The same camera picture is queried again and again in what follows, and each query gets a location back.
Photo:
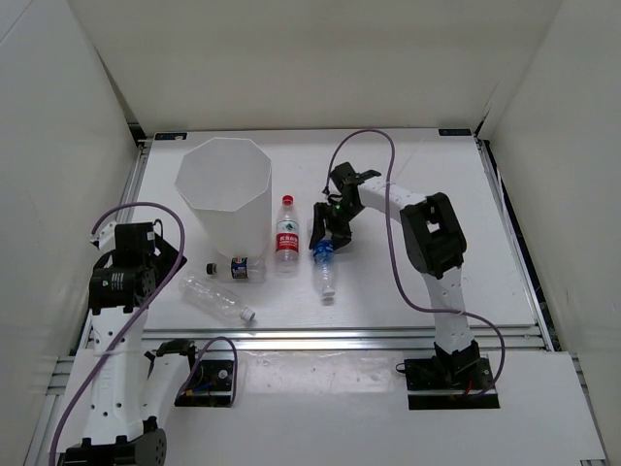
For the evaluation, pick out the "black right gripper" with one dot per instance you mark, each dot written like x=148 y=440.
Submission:
x=342 y=235

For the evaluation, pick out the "blue label plastic bottle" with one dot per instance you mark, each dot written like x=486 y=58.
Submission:
x=324 y=270

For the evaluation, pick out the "red label plastic bottle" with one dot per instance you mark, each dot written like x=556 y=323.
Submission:
x=287 y=231

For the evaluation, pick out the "clear crushed plastic bottle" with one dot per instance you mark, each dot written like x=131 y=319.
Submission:
x=215 y=299

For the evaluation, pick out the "black cap plastic bottle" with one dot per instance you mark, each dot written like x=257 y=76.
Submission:
x=241 y=269

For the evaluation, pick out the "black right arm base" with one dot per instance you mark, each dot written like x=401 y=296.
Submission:
x=429 y=390

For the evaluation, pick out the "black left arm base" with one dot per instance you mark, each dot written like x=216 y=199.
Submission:
x=211 y=386

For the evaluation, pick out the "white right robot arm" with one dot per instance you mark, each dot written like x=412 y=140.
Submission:
x=435 y=246

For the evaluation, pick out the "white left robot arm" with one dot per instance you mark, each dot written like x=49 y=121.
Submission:
x=135 y=389

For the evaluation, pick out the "white octagonal bin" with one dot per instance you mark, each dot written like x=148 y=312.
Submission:
x=227 y=184

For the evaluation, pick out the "blue sticker left corner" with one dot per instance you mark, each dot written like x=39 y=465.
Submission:
x=170 y=136

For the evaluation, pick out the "blue sticker corner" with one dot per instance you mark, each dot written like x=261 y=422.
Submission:
x=455 y=132
x=170 y=136

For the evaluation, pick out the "blue sticker right corner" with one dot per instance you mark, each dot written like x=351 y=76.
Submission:
x=455 y=132

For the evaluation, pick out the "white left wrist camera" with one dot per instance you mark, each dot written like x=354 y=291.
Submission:
x=104 y=239

